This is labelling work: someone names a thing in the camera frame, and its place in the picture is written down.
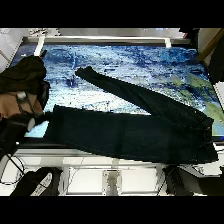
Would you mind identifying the black cable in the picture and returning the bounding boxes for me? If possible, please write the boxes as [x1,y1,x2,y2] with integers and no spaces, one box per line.
[0,145,28,186]

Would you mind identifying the dark blue jeans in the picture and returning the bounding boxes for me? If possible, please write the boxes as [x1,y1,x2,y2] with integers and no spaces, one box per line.
[43,65,220,165]

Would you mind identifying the brown garment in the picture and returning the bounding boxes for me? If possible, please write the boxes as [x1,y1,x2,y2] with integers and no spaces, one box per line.
[0,91,44,122]

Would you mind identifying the black garment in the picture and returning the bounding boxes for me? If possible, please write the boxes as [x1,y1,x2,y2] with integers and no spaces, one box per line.
[0,54,52,108]

